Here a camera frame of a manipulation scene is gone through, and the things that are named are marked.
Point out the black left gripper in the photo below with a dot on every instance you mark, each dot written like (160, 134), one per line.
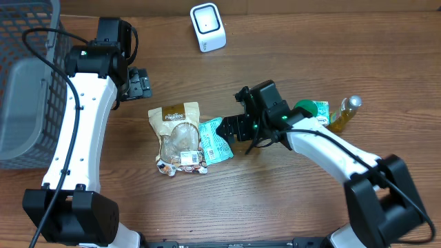
(141, 87)

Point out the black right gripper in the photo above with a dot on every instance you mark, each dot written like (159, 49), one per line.
(238, 127)

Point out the teal snack packet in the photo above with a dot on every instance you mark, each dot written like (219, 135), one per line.
(215, 148)

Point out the brown snack pouch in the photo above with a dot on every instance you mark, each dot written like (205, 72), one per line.
(177, 129)

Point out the green tissue canister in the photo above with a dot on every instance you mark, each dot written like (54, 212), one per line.
(308, 105)

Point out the teal tissue pack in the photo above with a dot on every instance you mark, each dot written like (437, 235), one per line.
(323, 112)

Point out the yellow dish soap bottle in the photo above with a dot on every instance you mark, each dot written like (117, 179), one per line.
(347, 110)

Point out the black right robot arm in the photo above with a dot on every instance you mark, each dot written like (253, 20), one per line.
(383, 203)

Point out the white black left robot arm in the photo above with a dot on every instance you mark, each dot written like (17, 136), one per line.
(69, 208)

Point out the white barcode scanner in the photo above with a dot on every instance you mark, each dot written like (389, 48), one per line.
(208, 27)

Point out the grey plastic mesh basket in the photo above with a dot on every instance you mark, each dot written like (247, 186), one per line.
(33, 97)

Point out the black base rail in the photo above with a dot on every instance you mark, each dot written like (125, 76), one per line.
(224, 244)

